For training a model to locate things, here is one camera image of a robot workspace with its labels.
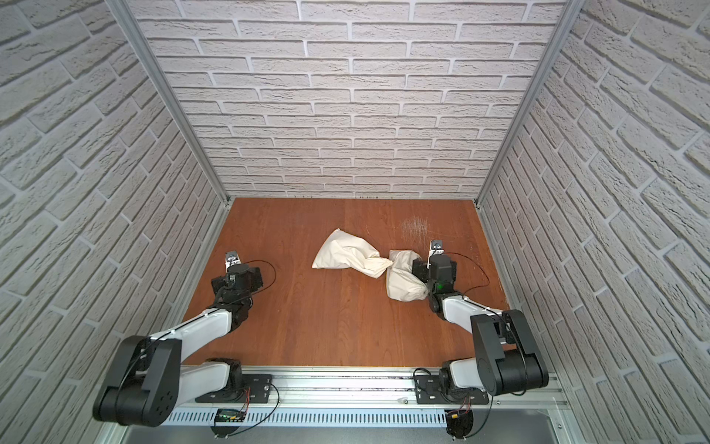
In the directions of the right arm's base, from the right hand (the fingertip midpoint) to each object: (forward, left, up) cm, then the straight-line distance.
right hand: (425, 257), depth 93 cm
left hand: (-1, +64, +2) cm, 65 cm away
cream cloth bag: (+4, +28, 0) cm, 28 cm away
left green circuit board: (-40, +60, -9) cm, 73 cm away
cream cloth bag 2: (-11, +10, +4) cm, 16 cm away
